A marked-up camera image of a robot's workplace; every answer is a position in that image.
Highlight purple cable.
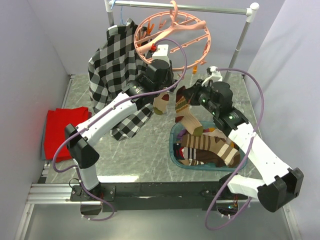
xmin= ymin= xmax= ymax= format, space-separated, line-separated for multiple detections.
xmin=204 ymin=67 xmax=265 ymax=231
xmin=51 ymin=37 xmax=188 ymax=222

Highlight teal plastic basket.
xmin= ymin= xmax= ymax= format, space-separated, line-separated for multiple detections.
xmin=169 ymin=123 xmax=236 ymax=172

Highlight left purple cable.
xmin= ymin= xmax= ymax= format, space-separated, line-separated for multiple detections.
xmin=51 ymin=37 xmax=188 ymax=222

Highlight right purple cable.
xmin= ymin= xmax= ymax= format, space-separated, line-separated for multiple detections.
xmin=204 ymin=67 xmax=265 ymax=231

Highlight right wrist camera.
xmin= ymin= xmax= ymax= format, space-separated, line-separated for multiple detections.
xmin=201 ymin=66 xmax=223 ymax=86

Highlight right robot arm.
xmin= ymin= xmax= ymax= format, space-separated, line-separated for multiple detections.
xmin=182 ymin=79 xmax=304 ymax=213

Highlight brown striped sock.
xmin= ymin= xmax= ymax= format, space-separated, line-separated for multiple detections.
xmin=180 ymin=134 xmax=241 ymax=168

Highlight pink round clip hanger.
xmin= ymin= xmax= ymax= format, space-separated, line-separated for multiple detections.
xmin=133 ymin=0 xmax=212 ymax=74

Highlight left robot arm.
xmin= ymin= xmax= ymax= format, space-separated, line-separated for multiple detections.
xmin=64 ymin=59 xmax=174 ymax=201

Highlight red folded cloth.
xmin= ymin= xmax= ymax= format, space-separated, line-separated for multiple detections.
xmin=41 ymin=106 xmax=92 ymax=161

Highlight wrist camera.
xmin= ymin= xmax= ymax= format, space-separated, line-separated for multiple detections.
xmin=201 ymin=66 xmax=223 ymax=86
xmin=152 ymin=44 xmax=170 ymax=64

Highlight blue wire hanger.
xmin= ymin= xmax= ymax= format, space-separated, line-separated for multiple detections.
xmin=110 ymin=0 xmax=125 ymax=25

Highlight beige striped sock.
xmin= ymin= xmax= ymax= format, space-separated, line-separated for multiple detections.
xmin=175 ymin=86 xmax=204 ymax=137
xmin=152 ymin=92 xmax=170 ymax=115

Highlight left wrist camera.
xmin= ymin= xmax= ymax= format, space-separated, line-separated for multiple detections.
xmin=152 ymin=44 xmax=170 ymax=64

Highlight black white checkered shirt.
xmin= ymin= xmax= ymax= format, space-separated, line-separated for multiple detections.
xmin=88 ymin=18 xmax=155 ymax=141

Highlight black base beam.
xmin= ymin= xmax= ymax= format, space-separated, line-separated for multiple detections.
xmin=69 ymin=181 xmax=248 ymax=213

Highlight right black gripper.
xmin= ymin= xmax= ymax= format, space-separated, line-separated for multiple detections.
xmin=181 ymin=79 xmax=219 ymax=116

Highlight metal clothes rack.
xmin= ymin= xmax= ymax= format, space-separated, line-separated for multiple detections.
xmin=104 ymin=0 xmax=260 ymax=69

